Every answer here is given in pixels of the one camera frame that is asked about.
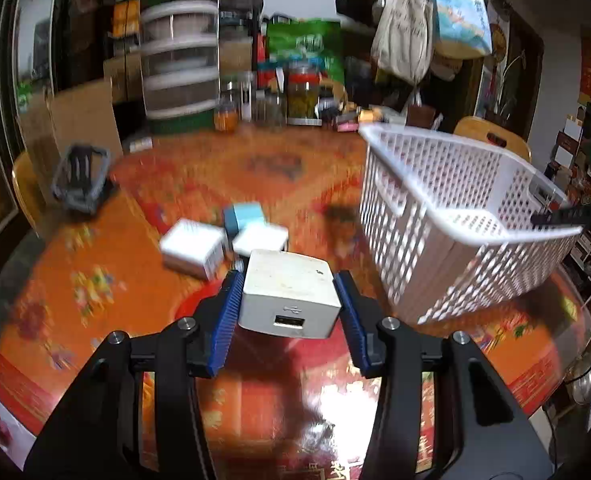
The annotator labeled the small white charger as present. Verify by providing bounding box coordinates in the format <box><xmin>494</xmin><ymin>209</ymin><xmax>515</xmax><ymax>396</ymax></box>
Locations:
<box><xmin>232</xmin><ymin>222</ymin><xmax>289</xmax><ymax>257</ymax></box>

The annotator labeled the beige hanging tote bag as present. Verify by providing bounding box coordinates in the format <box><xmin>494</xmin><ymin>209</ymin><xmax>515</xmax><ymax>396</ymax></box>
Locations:
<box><xmin>371</xmin><ymin>0</ymin><xmax>434</xmax><ymax>86</ymax></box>

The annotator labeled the orange lidded small jar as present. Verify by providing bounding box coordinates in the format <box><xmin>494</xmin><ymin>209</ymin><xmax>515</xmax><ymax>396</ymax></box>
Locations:
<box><xmin>214</xmin><ymin>101</ymin><xmax>239</xmax><ymax>132</ymax></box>

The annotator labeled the brown ceramic mug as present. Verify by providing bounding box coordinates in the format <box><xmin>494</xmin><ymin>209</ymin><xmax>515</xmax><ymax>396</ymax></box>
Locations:
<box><xmin>407</xmin><ymin>105</ymin><xmax>435</xmax><ymax>129</ymax></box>

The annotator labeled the white plastic drawer tower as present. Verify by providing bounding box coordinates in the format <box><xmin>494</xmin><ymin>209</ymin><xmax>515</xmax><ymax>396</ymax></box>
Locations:
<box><xmin>140</xmin><ymin>0</ymin><xmax>220</xmax><ymax>132</ymax></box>

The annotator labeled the black phone holder stand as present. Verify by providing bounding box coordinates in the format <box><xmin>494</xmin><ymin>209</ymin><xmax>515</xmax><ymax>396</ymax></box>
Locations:
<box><xmin>51</xmin><ymin>143</ymin><xmax>114</xmax><ymax>217</ymax></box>

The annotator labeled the cardboard box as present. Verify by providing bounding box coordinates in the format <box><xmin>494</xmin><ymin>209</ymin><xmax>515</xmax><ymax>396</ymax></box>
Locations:
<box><xmin>18</xmin><ymin>79</ymin><xmax>123</xmax><ymax>205</ymax></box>

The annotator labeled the white square charger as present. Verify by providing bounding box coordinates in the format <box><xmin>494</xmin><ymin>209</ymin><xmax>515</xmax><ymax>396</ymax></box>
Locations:
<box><xmin>158</xmin><ymin>219</ymin><xmax>226</xmax><ymax>281</ymax></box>

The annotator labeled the metal pot lid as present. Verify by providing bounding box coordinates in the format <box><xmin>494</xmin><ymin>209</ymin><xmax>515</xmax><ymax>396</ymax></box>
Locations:
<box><xmin>563</xmin><ymin>351</ymin><xmax>591</xmax><ymax>405</ymax></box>

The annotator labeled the wooden chair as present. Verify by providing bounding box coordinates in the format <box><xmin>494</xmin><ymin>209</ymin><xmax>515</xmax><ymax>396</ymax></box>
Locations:
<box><xmin>454</xmin><ymin>116</ymin><xmax>532</xmax><ymax>162</ymax></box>

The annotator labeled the glass jar red lid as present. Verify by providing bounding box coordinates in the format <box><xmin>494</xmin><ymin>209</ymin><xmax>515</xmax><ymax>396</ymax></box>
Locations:
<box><xmin>286</xmin><ymin>61</ymin><xmax>320</xmax><ymax>126</ymax></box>

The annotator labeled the blue printed hanging bag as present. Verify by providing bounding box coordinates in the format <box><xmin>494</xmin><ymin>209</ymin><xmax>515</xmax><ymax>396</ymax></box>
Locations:
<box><xmin>433</xmin><ymin>0</ymin><xmax>493</xmax><ymax>60</ymax></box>

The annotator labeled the white perforated plastic basket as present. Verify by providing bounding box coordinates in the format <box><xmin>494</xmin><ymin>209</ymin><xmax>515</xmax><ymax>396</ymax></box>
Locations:
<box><xmin>359</xmin><ymin>124</ymin><xmax>583</xmax><ymax>324</ymax></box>

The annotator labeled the light blue charger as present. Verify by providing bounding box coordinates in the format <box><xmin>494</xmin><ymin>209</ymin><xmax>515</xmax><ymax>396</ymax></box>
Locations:
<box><xmin>222</xmin><ymin>202</ymin><xmax>266</xmax><ymax>240</ymax></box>

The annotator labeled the white usb wall charger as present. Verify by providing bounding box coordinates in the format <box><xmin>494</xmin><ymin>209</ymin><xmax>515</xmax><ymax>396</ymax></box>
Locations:
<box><xmin>238</xmin><ymin>250</ymin><xmax>341</xmax><ymax>339</ymax></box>

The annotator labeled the green shopping bag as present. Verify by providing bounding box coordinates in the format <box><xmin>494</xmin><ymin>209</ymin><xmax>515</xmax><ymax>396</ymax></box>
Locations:
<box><xmin>266</xmin><ymin>20</ymin><xmax>344</xmax><ymax>84</ymax></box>

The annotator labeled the white shelf with boxes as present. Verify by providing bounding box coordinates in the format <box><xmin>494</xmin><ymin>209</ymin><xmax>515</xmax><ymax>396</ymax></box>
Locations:
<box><xmin>545</xmin><ymin>104</ymin><xmax>591</xmax><ymax>271</ymax></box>

